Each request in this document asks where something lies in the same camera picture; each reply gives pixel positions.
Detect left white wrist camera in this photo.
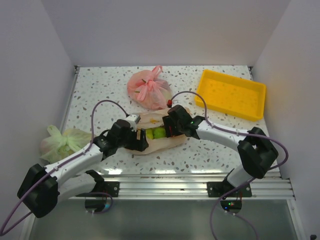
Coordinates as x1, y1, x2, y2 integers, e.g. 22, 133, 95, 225
124, 114, 141, 130

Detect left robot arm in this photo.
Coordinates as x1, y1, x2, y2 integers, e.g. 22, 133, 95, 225
17, 114, 149, 218

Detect green round bumpy fruit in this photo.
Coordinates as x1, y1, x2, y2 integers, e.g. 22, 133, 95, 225
152, 127, 167, 139

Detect black base bracket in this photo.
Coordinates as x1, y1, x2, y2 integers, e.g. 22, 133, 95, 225
76, 170, 120, 198
206, 181, 253, 198

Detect yellow plastic tray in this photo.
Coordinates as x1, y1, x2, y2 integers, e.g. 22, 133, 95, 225
194, 69, 267, 122

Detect pink knotted plastic bag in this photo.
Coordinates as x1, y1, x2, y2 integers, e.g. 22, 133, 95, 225
126, 65, 172, 110

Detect right black base bracket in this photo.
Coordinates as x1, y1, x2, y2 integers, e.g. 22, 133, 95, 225
206, 181, 253, 198

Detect orange plastic fruit bag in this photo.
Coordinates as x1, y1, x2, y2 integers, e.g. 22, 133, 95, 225
126, 108, 187, 155

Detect green plastic fruit bag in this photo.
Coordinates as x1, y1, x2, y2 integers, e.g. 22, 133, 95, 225
39, 125, 92, 164

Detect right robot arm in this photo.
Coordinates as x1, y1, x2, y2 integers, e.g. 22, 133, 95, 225
167, 105, 279, 197

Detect aluminium frame rail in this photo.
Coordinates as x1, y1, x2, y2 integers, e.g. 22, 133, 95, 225
33, 172, 297, 201

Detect green pear fruit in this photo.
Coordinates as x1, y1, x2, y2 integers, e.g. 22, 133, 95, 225
145, 128, 154, 140

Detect left black base bracket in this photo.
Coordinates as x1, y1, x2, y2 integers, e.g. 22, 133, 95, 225
76, 170, 120, 198

